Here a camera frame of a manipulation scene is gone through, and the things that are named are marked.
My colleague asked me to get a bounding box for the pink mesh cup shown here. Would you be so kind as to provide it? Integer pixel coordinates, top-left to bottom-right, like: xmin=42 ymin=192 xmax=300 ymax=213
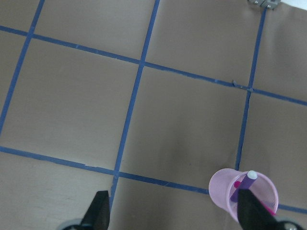
xmin=209 ymin=168 xmax=279 ymax=222

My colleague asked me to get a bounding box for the aluminium frame post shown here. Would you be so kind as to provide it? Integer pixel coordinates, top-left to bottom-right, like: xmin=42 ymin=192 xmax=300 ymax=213
xmin=247 ymin=0 xmax=281 ymax=10

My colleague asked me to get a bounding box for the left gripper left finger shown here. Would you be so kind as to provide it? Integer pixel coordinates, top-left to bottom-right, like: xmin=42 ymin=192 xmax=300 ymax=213
xmin=57 ymin=190 xmax=111 ymax=230

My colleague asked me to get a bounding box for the purple pen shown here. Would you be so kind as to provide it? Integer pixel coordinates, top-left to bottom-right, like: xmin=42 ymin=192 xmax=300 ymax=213
xmin=230 ymin=171 xmax=258 ymax=203

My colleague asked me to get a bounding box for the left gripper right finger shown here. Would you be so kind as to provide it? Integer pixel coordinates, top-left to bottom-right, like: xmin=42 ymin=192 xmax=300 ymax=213
xmin=237 ymin=189 xmax=304 ymax=230

